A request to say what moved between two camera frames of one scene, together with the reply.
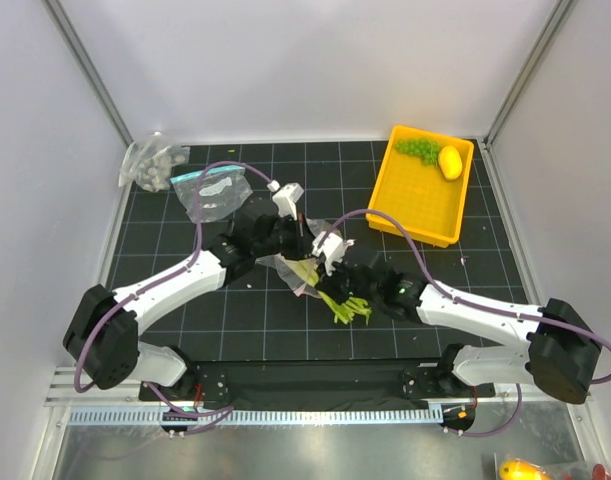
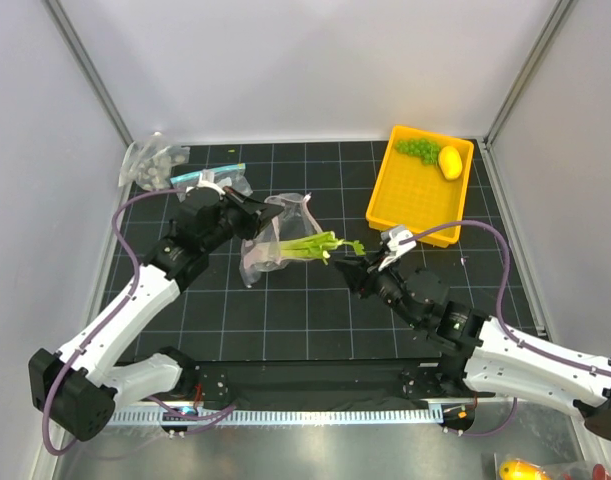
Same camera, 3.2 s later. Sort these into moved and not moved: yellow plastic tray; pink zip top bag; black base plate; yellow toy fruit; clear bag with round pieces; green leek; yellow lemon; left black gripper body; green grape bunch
Moved: pink zip top bag; green leek; left black gripper body
Not moved: yellow toy fruit; yellow plastic tray; green grape bunch; yellow lemon; black base plate; clear bag with round pieces
